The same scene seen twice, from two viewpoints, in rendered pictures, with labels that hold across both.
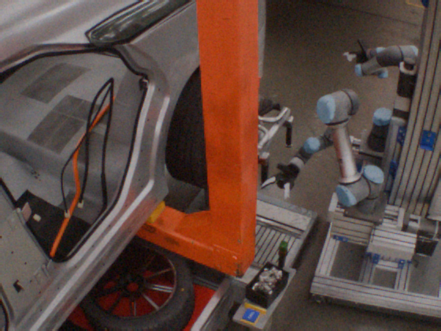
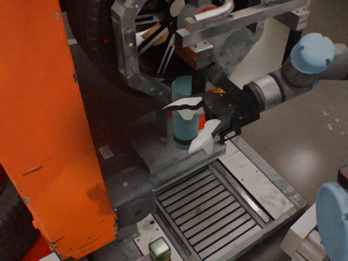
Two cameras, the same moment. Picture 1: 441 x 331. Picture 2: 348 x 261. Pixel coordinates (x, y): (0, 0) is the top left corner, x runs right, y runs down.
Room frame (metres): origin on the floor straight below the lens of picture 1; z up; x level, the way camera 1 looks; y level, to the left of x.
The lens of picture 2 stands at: (1.34, -0.48, 1.37)
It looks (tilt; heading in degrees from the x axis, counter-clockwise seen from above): 47 degrees down; 27
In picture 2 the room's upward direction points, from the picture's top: straight up
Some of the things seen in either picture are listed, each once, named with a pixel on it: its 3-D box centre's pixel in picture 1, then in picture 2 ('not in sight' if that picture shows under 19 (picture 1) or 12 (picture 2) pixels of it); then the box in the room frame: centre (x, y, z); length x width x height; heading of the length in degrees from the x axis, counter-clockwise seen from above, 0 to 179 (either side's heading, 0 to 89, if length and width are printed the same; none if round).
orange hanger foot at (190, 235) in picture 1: (176, 221); not in sight; (1.77, 0.24, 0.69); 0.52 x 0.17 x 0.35; 60
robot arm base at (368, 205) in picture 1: (368, 196); not in sight; (1.70, -0.75, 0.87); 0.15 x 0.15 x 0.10
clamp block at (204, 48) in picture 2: (259, 157); (192, 48); (1.97, -0.20, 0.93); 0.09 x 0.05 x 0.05; 60
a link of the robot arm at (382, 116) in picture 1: (383, 121); not in sight; (2.16, -0.94, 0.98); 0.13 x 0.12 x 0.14; 98
